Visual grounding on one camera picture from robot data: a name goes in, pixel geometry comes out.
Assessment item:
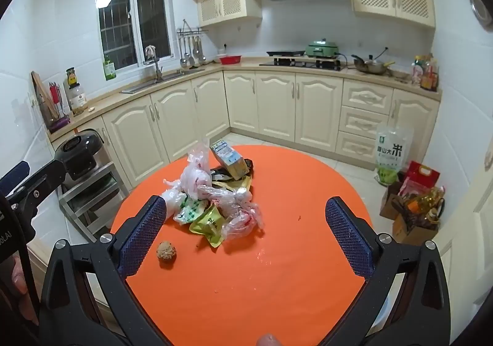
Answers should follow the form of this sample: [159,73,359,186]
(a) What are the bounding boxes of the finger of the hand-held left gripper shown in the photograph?
[6,158,67,221]
[0,160,31,196]

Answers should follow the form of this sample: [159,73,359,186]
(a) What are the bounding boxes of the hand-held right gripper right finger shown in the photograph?
[324,197,451,346]

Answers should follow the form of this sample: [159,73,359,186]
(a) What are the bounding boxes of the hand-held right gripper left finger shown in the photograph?
[39,195,170,346]

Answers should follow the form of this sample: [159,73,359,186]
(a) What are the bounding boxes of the brown food ball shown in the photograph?
[156,241,178,264]

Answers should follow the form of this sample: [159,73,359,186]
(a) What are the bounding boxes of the white plastic bag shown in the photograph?
[161,178,190,220]

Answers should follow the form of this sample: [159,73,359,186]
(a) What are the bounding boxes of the green and white snack packet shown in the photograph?
[173,196,209,224]

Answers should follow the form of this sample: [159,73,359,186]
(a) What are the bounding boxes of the yellow-green snack packet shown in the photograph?
[189,203,226,249]

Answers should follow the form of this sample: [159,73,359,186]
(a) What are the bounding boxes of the clear pinkish plastic bag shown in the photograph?
[181,138,216,201]

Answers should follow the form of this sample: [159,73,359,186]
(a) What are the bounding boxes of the black snack packet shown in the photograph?
[210,160,255,182]

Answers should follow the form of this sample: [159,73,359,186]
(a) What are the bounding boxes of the gold snack packet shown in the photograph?
[212,174,255,197]

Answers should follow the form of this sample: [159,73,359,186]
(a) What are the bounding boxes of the blue and white drink carton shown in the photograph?
[210,140,251,181]

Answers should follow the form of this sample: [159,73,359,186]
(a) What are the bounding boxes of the person's left hand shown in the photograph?
[0,255,39,327]

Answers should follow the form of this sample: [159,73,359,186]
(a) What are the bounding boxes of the cardboard box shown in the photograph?
[379,180,445,246]

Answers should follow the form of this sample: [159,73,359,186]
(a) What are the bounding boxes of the purple utensil holder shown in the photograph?
[48,81,72,133]

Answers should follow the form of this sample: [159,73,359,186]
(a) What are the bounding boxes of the yellow cooking oil bottles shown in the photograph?
[404,186,445,229]

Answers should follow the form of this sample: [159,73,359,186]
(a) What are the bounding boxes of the wooden cutting board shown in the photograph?
[31,71,58,129]

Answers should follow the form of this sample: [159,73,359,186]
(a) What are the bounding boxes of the red gift box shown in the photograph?
[398,161,441,198]

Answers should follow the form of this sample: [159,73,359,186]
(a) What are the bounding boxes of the large glass jar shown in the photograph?
[67,82,88,116]

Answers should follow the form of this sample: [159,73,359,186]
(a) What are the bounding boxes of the clear and green rice bag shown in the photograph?
[375,124,414,185]

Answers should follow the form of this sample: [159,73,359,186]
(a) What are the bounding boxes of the cream door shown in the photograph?
[431,146,493,331]

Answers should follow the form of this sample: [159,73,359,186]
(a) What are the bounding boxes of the green bottle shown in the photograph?
[103,55,117,81]

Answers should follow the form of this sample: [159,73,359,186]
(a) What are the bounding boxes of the cream lower cabinets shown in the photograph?
[46,56,443,223]

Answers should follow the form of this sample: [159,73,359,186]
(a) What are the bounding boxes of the steel sink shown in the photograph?
[120,68,205,94]

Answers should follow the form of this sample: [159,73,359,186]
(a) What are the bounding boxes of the metal faucet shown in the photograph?
[144,46,164,83]

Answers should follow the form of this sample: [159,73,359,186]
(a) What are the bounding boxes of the steel wok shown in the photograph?
[351,47,395,75]

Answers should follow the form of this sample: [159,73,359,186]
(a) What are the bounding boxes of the kitchen window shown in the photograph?
[96,0,173,71]

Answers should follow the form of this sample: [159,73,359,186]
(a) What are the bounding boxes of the gas stove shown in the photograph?
[259,57,346,71]

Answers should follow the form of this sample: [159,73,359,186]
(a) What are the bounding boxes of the group of condiment bottles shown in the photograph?
[411,53,440,92]

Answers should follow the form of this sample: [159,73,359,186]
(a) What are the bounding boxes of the green electric pot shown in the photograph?
[306,38,340,59]

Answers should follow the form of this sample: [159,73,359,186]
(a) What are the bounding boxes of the round wall clock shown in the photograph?
[467,0,493,33]

